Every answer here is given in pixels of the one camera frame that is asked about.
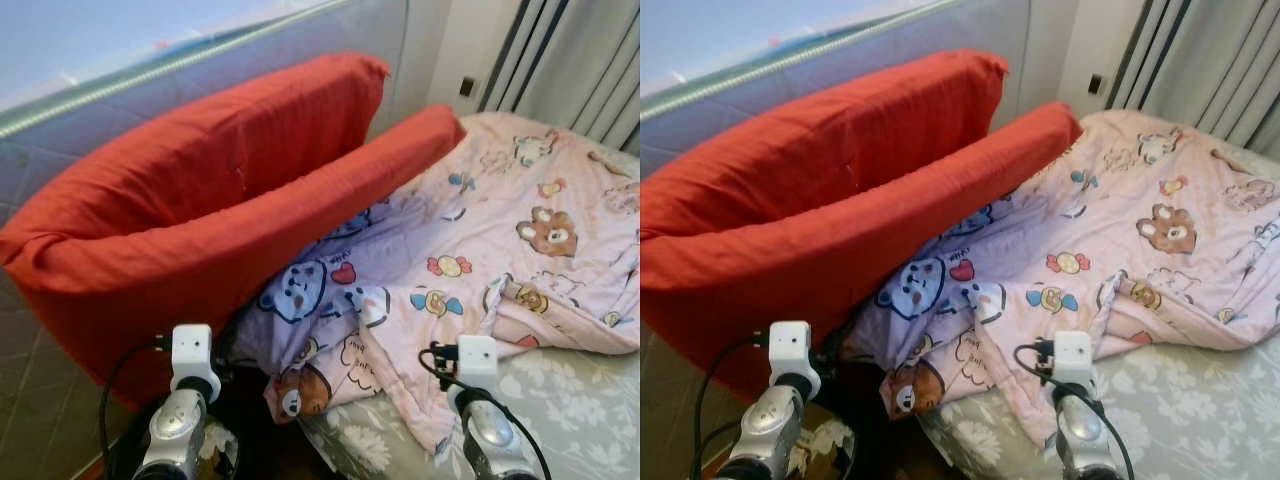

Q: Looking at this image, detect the grey curtain panel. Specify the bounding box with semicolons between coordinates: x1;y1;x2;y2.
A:
480;0;641;151
1105;0;1280;151

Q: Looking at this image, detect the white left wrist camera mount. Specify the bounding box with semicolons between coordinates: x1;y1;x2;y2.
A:
170;323;214;379
768;320;813;376

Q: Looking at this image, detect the pink cartoon print blanket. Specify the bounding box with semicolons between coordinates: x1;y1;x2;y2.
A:
845;108;1280;451
230;112;641;456

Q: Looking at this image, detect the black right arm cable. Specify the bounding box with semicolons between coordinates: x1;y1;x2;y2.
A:
1013;340;1136;480
418;342;553;480

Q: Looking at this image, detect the grey floral bed sheet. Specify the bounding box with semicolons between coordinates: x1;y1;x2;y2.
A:
920;345;1280;480
300;345;641;480

